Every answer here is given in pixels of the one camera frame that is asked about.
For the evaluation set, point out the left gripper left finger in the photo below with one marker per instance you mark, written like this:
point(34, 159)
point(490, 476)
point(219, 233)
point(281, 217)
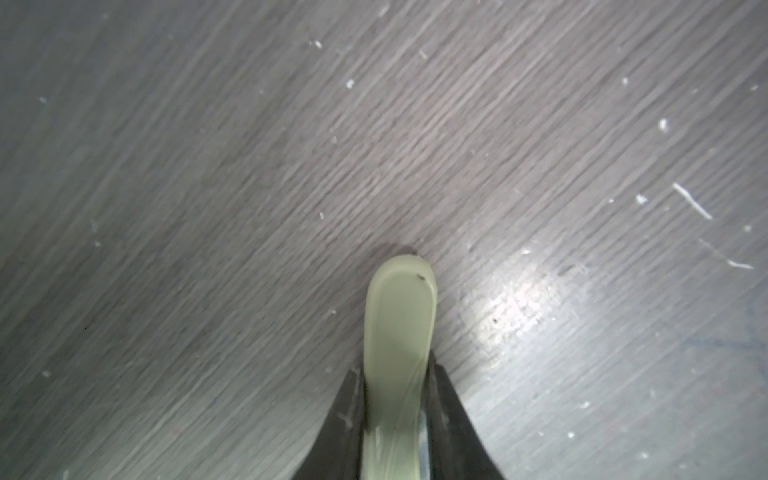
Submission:
point(336, 453)

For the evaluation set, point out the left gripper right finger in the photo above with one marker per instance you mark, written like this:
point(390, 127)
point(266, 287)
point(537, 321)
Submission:
point(455, 450)

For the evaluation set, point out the olive folding knife bottom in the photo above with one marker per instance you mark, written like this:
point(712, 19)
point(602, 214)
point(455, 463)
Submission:
point(399, 321)

